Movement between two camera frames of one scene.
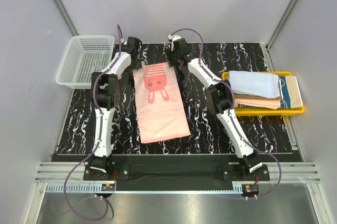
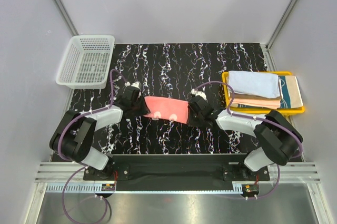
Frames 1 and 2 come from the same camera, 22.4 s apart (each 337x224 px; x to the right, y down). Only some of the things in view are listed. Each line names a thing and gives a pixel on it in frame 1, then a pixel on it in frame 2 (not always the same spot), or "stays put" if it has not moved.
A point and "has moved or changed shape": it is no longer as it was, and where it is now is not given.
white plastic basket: (85, 55) stays put
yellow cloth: (241, 96) stays put
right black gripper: (169, 55) to (191, 122)
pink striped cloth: (160, 112) has moved or changed shape
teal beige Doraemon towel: (290, 92) stays put
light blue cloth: (255, 84) stays put
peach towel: (271, 104) stays put
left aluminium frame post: (59, 5) stays put
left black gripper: (137, 65) to (145, 110)
